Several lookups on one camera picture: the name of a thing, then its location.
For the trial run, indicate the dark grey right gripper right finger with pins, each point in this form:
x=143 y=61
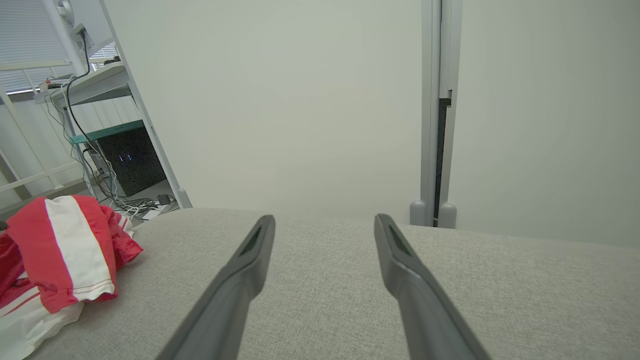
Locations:
x=425 y=320

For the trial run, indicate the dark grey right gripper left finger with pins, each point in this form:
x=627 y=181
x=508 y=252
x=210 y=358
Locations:
x=225 y=310

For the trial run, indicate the red basketball shorts white stripe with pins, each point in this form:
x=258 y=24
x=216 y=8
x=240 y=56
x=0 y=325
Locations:
x=35 y=250

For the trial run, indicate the red jersey with white sleeves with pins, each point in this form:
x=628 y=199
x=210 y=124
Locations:
x=25 y=330

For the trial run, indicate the white power strip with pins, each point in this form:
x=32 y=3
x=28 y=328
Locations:
x=152 y=213

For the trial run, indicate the black computer tower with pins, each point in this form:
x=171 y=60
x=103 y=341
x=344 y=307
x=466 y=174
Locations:
x=135 y=165

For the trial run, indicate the teal shelf bar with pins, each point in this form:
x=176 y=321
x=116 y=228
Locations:
x=110 y=131

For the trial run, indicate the white railing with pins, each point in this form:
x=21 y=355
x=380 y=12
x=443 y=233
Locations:
x=40 y=178

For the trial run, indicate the white desk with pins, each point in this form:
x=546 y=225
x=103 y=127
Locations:
x=95 y=80

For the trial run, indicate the white pole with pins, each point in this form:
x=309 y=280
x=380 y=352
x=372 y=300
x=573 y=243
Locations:
x=65 y=45

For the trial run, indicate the white window blinds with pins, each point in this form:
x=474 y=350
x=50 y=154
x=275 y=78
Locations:
x=25 y=30

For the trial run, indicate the grey partition post with foot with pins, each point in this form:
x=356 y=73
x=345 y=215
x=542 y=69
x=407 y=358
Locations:
x=452 y=50
x=429 y=100

